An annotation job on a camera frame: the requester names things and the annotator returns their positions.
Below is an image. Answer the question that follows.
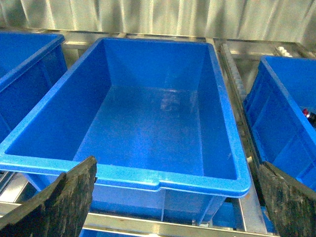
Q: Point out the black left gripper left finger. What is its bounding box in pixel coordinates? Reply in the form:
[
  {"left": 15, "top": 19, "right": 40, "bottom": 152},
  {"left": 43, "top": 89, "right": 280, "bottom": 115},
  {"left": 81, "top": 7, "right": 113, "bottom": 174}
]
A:
[{"left": 0, "top": 156, "right": 97, "bottom": 237}]

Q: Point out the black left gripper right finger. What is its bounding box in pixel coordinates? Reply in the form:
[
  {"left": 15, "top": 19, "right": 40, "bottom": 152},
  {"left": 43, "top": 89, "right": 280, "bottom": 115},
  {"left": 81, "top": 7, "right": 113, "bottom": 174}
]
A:
[{"left": 258, "top": 161, "right": 316, "bottom": 237}]

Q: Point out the large blue bin with buttons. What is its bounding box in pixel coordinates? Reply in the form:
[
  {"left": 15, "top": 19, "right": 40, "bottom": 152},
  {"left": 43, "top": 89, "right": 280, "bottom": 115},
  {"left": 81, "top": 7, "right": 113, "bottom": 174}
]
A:
[{"left": 243, "top": 56, "right": 316, "bottom": 190}]

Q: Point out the red push button lying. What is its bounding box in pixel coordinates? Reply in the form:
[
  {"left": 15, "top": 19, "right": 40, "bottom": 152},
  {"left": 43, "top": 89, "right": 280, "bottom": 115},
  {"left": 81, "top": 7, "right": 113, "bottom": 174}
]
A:
[{"left": 302, "top": 108, "right": 316, "bottom": 128}]

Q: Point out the blue bin far left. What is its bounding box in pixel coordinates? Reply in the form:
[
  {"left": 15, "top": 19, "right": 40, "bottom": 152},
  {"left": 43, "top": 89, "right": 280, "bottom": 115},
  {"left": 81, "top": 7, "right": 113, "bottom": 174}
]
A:
[{"left": 0, "top": 32, "right": 67, "bottom": 140}]

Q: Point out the grey curtain backdrop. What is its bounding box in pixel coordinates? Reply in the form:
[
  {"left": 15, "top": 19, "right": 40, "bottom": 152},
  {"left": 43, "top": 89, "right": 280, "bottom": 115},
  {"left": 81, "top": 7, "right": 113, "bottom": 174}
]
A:
[{"left": 0, "top": 0, "right": 316, "bottom": 48}]

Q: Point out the steel centre divider rail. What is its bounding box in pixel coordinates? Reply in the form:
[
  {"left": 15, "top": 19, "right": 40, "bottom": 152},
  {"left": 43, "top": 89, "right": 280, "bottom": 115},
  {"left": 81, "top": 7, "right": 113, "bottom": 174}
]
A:
[{"left": 238, "top": 196, "right": 268, "bottom": 234}]

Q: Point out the steel front cross rail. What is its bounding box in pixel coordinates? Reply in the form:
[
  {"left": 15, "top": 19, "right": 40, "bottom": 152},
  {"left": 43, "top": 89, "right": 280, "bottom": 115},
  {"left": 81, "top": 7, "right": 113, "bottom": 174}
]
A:
[{"left": 83, "top": 199, "right": 279, "bottom": 237}]

